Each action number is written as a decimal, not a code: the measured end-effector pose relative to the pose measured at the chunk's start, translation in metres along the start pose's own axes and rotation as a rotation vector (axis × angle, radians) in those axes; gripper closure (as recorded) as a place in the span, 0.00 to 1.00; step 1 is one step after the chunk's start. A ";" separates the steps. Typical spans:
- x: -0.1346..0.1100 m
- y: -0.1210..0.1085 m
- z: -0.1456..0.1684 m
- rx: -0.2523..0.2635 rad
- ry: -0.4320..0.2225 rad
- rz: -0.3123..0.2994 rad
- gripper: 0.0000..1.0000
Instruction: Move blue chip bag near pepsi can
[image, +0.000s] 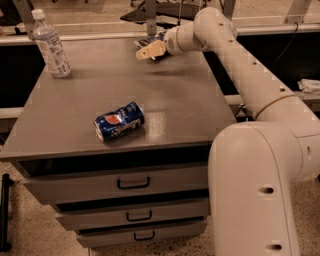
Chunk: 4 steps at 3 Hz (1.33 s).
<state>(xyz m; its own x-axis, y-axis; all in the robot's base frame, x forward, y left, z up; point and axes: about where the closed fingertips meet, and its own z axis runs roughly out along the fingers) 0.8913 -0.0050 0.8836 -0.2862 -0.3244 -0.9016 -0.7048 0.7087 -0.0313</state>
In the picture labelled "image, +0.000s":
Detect black chair base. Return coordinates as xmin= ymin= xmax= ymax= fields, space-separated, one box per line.
xmin=120 ymin=0 xmax=211 ymax=25

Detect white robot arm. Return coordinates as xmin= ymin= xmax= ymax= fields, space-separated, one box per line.
xmin=136 ymin=7 xmax=320 ymax=256

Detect middle grey drawer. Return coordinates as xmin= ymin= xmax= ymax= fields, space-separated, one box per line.
xmin=56 ymin=197 xmax=209 ymax=231

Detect grey drawer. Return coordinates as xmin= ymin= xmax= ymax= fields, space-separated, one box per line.
xmin=56 ymin=197 xmax=209 ymax=231
xmin=24 ymin=163 xmax=208 ymax=204
xmin=77 ymin=218 xmax=207 ymax=248

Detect grey drawer cabinet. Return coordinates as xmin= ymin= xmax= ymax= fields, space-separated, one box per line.
xmin=1 ymin=39 xmax=234 ymax=248

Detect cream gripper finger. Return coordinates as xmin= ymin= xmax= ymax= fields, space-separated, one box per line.
xmin=136 ymin=43 xmax=160 ymax=60

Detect blue chip bag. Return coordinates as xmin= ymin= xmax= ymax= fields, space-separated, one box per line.
xmin=134 ymin=31 xmax=166 ymax=50

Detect blue pepsi can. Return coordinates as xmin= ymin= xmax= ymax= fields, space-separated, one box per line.
xmin=94 ymin=102 xmax=145 ymax=141

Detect bottom grey drawer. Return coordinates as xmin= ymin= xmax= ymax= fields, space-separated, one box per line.
xmin=77 ymin=218 xmax=207 ymax=248

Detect black bar at left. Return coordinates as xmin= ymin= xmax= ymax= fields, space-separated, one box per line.
xmin=0 ymin=174 xmax=13 ymax=252

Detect white packet on rail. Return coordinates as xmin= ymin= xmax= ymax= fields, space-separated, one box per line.
xmin=298 ymin=79 xmax=320 ymax=95

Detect black cable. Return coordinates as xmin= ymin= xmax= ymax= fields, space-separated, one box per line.
xmin=269 ymin=21 xmax=300 ymax=73

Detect top grey drawer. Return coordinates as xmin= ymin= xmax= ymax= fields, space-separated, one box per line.
xmin=24 ymin=163 xmax=208 ymax=204

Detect clear plastic water bottle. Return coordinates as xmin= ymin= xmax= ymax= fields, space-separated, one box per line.
xmin=32 ymin=9 xmax=71 ymax=78

